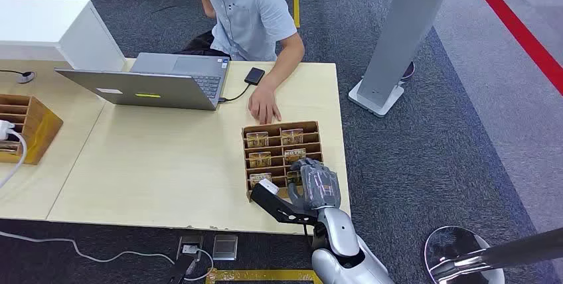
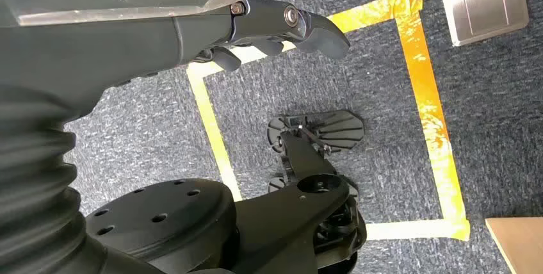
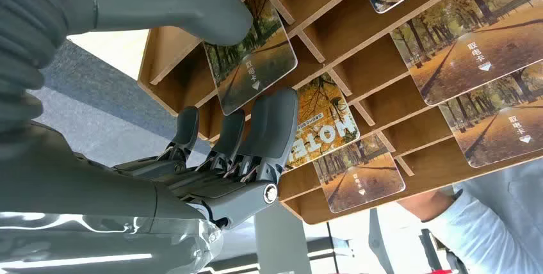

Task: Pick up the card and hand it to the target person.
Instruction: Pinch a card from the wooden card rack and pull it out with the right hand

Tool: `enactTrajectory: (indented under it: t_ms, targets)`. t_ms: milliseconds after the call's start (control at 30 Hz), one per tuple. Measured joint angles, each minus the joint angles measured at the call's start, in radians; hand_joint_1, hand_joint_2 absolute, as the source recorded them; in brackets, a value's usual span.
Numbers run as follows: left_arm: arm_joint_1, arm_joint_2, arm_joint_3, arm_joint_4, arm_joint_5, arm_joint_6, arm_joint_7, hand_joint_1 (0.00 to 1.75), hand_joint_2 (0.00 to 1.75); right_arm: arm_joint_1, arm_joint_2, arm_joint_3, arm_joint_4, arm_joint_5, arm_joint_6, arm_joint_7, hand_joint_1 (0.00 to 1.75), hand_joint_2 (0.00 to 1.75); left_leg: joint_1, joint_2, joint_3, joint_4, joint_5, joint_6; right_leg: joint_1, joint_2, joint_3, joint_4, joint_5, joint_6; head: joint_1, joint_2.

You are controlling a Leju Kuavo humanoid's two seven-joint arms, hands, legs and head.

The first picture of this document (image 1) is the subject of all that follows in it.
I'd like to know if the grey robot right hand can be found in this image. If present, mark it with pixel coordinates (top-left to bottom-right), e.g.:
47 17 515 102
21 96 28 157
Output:
287 158 342 212

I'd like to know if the wooden card holder with cards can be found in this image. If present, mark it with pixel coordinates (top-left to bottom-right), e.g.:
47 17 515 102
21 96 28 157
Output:
241 120 325 203

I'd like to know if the person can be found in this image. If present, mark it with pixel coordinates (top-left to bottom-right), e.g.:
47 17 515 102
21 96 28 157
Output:
175 0 305 125

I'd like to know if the wooden slotted card holder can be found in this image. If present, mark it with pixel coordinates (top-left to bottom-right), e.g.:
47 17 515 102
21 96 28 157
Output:
0 94 64 166

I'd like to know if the yellow floor tape strip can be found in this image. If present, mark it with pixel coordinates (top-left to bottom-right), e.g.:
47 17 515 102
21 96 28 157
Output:
205 268 324 284

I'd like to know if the metal floor plate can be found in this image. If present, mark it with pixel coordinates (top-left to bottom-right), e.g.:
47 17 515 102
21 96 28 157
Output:
212 234 239 261

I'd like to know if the black external drive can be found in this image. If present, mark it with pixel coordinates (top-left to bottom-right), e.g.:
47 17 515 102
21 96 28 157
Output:
244 67 266 86

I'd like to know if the black floor socket box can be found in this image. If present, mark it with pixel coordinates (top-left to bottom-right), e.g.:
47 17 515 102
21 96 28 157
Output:
177 234 205 261

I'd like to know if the large chrome stanchion base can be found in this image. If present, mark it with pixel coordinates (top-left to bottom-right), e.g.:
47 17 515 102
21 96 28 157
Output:
424 226 506 284

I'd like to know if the dark shoe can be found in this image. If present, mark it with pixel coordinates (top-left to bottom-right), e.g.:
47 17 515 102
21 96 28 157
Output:
399 61 416 82

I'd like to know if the black power adapter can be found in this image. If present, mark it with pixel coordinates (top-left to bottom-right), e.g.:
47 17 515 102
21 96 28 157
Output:
166 254 197 284

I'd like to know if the grey kiosk stand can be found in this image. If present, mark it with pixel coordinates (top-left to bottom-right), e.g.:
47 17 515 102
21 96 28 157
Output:
348 0 459 119

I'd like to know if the chrome stanchion pole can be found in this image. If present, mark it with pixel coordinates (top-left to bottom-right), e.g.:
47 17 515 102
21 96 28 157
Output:
430 228 563 282

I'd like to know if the silver laptop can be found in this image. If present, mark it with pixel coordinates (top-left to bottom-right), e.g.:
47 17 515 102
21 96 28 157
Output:
54 52 231 111

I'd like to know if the red barrier belt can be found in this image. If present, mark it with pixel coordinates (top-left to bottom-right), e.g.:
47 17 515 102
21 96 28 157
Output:
459 0 563 97

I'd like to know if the white cabinet box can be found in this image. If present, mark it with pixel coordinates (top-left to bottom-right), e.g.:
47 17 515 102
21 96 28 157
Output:
0 0 127 72

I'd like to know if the black bracket wrist camera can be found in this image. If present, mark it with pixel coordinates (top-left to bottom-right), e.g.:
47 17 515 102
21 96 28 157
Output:
250 178 319 226

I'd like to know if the black drive cable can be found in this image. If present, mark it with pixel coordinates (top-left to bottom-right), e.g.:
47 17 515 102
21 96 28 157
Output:
218 82 252 104

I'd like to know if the white floor cable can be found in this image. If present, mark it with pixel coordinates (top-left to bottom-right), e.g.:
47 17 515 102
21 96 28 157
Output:
0 230 215 283

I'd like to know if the white plug with cable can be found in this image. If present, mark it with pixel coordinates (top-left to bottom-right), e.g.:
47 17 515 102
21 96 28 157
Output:
0 119 28 189

